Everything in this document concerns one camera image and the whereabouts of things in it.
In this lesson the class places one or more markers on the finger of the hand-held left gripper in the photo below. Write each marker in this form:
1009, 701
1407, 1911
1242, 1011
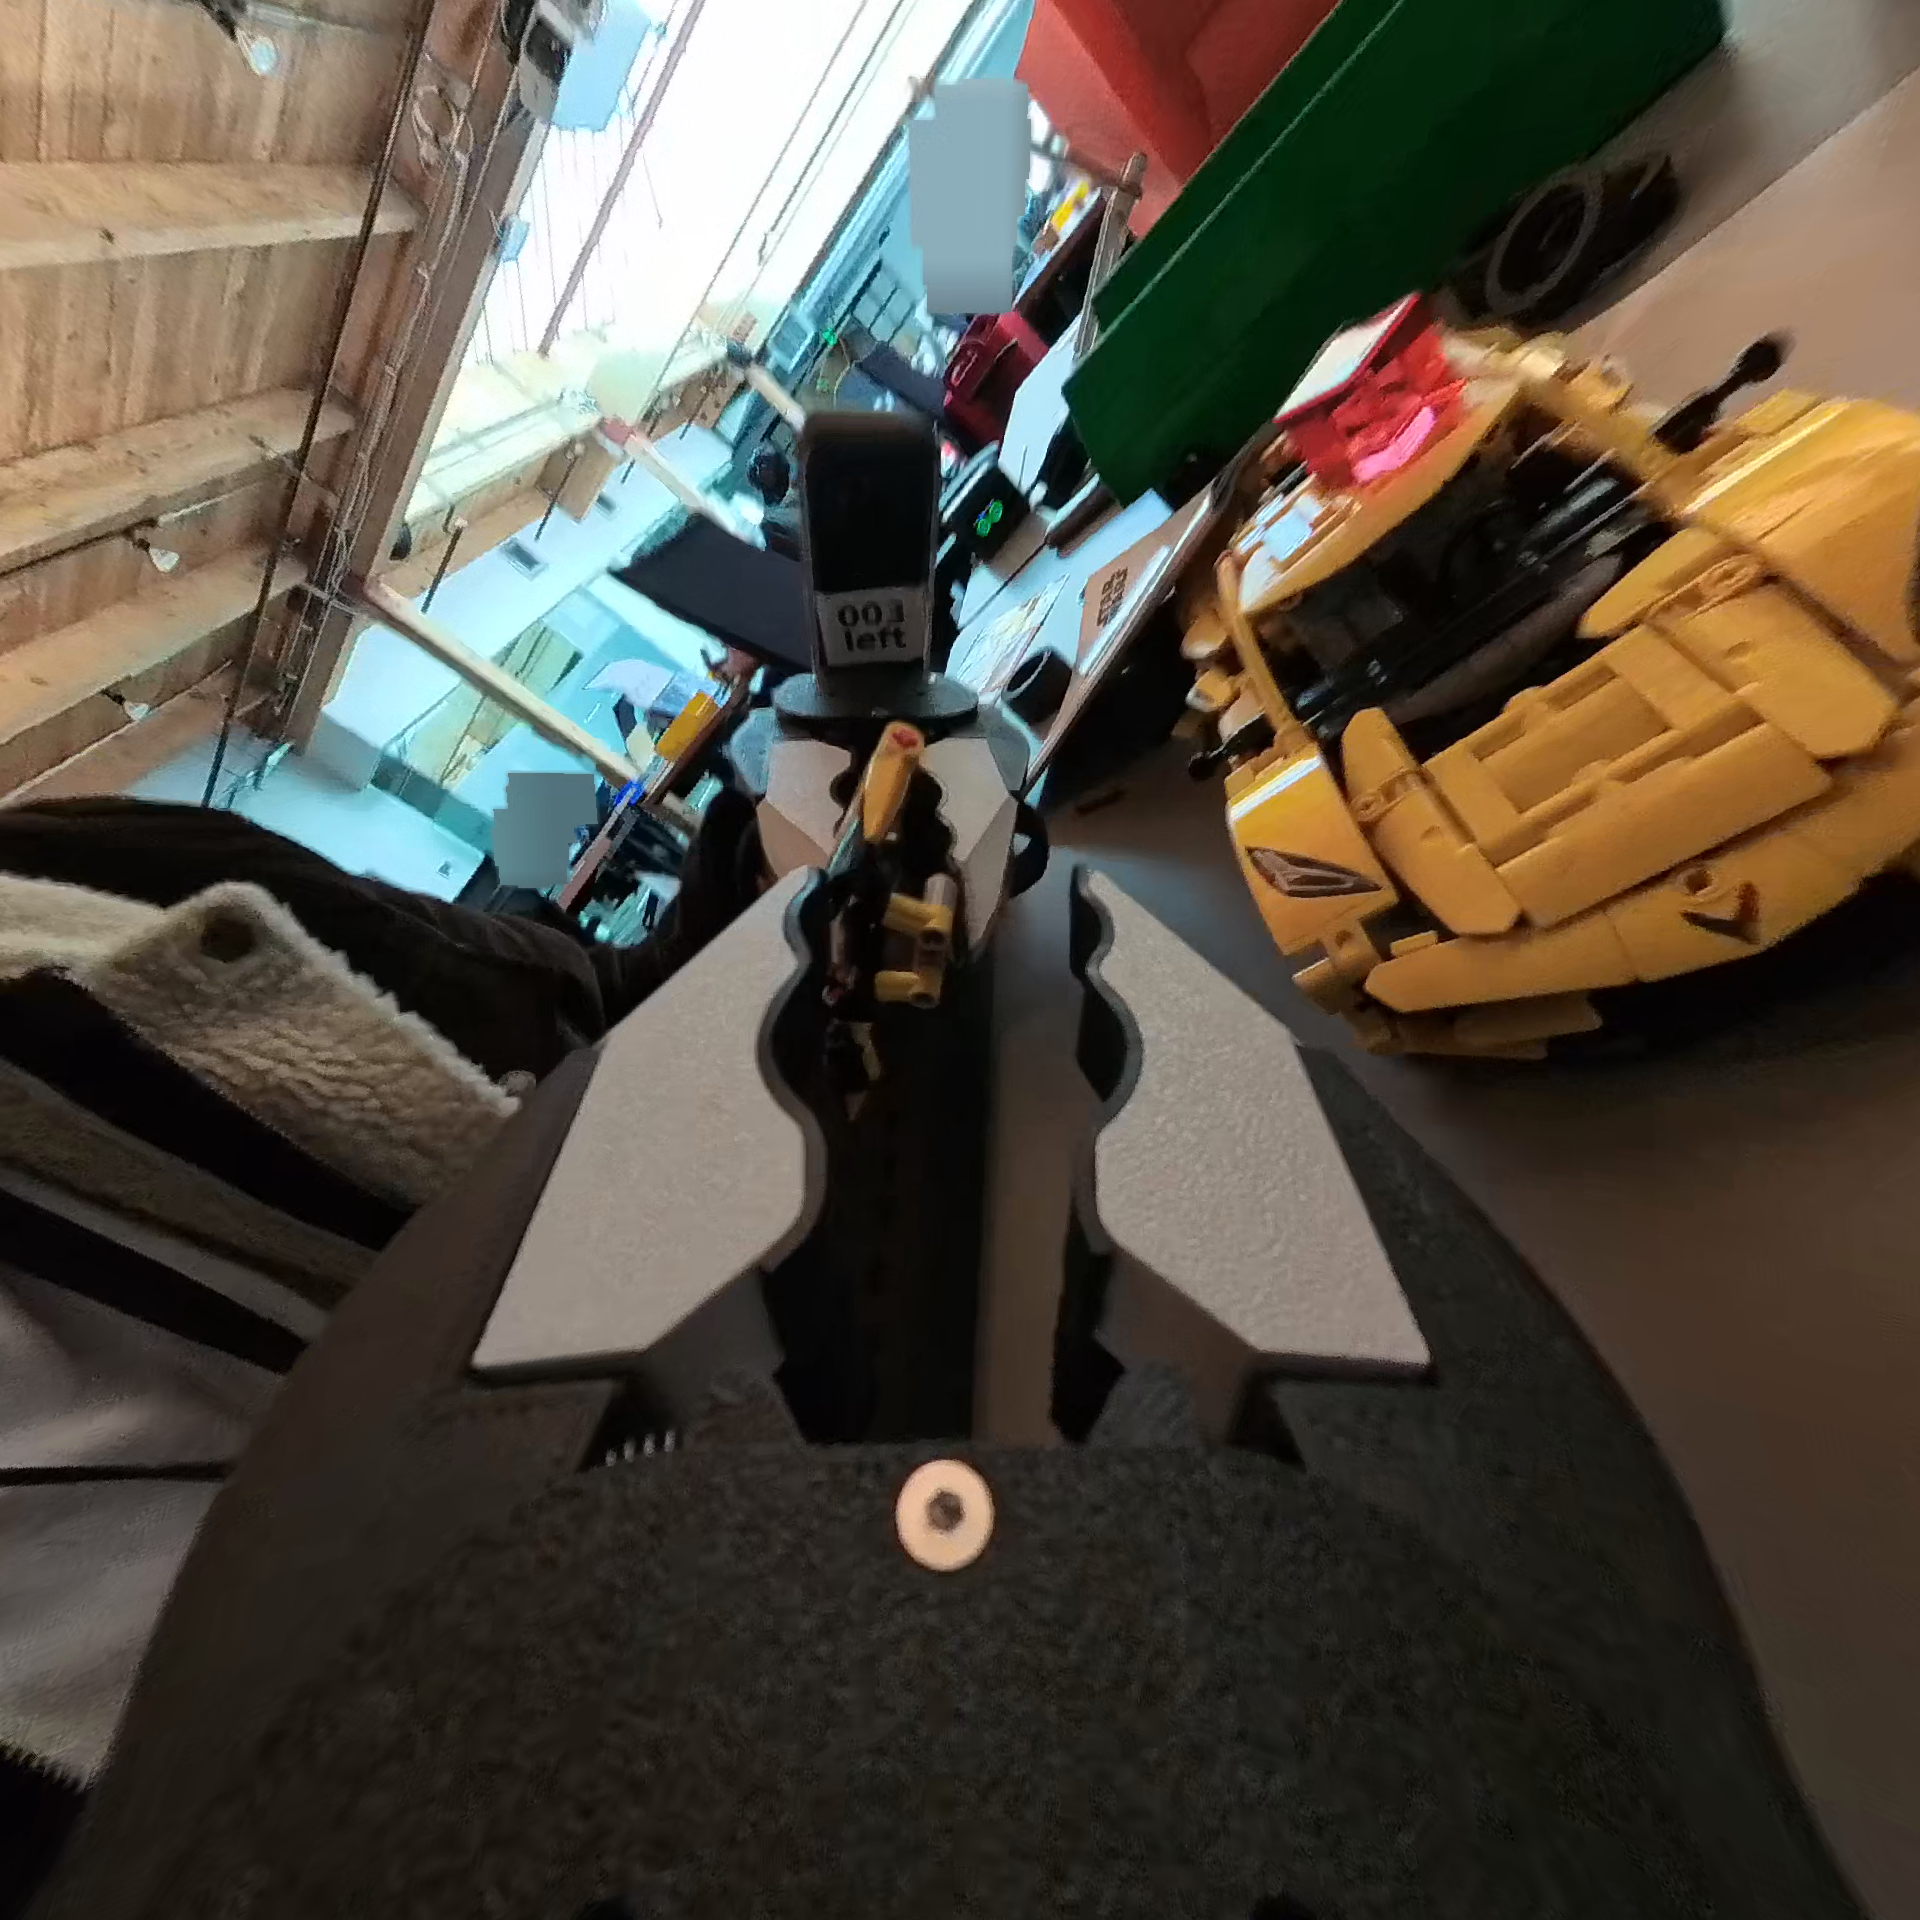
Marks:
803, 803
983, 834

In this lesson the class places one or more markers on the yellow brick sports car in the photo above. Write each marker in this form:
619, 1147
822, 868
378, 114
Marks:
1575, 781

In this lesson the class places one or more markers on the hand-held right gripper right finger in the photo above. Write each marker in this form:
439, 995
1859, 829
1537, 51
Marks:
1261, 1185

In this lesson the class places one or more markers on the red translucent cube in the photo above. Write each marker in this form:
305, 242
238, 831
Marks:
1382, 421

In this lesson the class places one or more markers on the small black display device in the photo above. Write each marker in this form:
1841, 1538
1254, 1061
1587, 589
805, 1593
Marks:
983, 495

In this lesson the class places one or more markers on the silver instruction booklet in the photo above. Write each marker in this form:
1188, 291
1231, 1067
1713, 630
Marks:
1156, 601

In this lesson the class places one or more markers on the yellow black brick subassembly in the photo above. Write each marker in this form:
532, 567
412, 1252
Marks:
915, 917

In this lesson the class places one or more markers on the black toy tyre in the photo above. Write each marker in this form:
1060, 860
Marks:
1643, 195
1038, 687
1547, 249

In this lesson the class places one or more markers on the dark red bag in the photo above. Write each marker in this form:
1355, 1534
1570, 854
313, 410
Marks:
983, 377

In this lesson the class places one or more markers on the white paper sheets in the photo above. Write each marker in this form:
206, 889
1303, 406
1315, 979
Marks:
1044, 406

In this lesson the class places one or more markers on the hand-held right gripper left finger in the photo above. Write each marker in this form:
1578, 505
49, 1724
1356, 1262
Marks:
645, 1185

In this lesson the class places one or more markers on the red plastic bin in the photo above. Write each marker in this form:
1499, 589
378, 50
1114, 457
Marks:
1141, 76

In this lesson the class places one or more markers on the green plastic bin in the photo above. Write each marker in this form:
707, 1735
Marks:
1350, 195

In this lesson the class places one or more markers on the person's fleece jacket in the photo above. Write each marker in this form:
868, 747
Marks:
271, 991

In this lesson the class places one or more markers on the black office chair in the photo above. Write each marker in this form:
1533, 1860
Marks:
705, 594

